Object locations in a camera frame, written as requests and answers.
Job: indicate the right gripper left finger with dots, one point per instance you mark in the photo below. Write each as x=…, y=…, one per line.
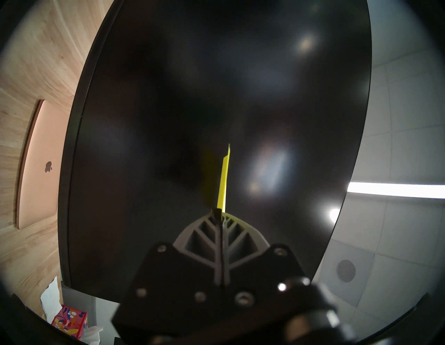
x=174, y=278

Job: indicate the colourful tissue box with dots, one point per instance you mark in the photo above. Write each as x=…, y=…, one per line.
x=69, y=321

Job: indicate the white ceiling strip light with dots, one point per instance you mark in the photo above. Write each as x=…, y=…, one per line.
x=396, y=190

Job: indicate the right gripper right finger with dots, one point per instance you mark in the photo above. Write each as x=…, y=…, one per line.
x=257, y=271

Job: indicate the rose gold closed laptop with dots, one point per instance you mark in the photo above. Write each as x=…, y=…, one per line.
x=41, y=167

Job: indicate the yellow sticky note pad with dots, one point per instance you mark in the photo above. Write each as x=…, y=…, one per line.
x=224, y=177

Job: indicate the curved black ultrawide monitor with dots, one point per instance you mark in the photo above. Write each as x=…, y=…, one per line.
x=208, y=87

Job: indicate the round ceiling speaker grille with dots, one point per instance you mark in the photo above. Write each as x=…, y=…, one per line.
x=346, y=270

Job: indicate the white paper napkin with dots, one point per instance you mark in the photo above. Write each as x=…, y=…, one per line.
x=51, y=295

